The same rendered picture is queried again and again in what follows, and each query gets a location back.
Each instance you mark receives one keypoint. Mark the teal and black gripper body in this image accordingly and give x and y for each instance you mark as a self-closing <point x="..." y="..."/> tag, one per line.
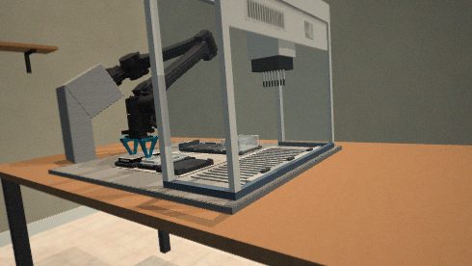
<point x="135" y="125"/>

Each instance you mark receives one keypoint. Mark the white well plate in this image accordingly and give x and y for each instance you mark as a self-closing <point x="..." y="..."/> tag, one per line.
<point x="151" y="161"/>

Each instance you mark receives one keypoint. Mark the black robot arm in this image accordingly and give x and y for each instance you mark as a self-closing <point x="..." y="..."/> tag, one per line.
<point x="134" y="66"/>

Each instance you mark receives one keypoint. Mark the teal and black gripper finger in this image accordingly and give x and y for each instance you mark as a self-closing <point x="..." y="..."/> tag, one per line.
<point x="153" y="141"/>
<point x="124" y="142"/>

